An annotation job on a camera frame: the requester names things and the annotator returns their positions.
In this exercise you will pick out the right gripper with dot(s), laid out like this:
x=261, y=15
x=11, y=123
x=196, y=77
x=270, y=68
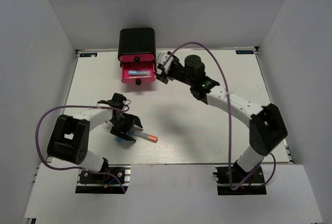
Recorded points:
x=163, y=77

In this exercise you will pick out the orange white highlighter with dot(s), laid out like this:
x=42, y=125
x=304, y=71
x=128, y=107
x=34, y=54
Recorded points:
x=145, y=136

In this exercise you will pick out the right blue table sticker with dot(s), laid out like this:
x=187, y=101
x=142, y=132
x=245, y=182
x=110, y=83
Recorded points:
x=239, y=52

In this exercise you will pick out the blue highlighter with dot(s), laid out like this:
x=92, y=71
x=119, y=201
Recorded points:
x=139, y=73

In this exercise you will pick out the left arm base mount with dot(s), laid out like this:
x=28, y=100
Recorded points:
x=88, y=183

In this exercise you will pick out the pink drawer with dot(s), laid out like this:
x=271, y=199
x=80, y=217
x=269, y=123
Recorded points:
x=138, y=66
x=128, y=58

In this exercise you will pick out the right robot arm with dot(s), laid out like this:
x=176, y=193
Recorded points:
x=265, y=123

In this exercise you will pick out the black drawer cabinet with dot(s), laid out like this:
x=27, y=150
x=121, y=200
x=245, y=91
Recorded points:
x=139, y=40

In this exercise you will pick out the left blue table sticker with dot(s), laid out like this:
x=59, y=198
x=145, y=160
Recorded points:
x=88, y=55

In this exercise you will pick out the blue table sticker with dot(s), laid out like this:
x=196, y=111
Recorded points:
x=239, y=52
x=88, y=55

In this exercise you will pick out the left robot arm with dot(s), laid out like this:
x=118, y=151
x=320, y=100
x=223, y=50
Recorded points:
x=70, y=136

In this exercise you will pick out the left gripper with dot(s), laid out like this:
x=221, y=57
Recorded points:
x=132, y=120

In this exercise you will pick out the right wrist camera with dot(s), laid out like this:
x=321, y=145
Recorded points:
x=163, y=62

